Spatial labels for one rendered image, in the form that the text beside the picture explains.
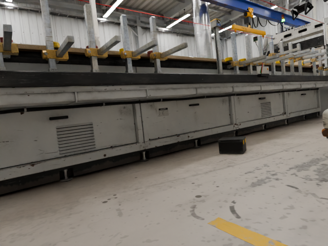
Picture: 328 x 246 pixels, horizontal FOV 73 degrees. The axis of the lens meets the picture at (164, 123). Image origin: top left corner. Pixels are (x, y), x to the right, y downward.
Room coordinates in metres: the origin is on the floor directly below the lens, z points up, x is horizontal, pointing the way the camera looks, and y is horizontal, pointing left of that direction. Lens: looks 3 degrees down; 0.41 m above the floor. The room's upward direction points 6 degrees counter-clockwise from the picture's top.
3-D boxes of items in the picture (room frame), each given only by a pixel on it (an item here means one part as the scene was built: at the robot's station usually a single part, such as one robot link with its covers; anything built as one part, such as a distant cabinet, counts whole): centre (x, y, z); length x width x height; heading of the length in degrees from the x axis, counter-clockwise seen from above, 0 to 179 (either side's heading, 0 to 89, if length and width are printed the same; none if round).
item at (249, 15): (7.15, -3.00, 2.95); 0.34 x 0.26 x 0.49; 126
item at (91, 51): (1.48, 0.39, 0.83); 0.14 x 0.06 x 0.05; 126
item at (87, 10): (1.47, 0.41, 0.90); 0.04 x 0.04 x 0.48; 36
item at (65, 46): (1.28, 0.53, 0.80); 0.43 x 0.03 x 0.04; 36
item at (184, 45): (1.71, -0.08, 0.84); 0.43 x 0.03 x 0.04; 36
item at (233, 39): (2.34, -0.81, 0.90); 0.04 x 0.04 x 0.48; 36
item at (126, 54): (1.63, 0.19, 0.83); 0.14 x 0.06 x 0.05; 126
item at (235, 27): (7.15, -3.00, 2.65); 1.71 x 0.09 x 0.32; 126
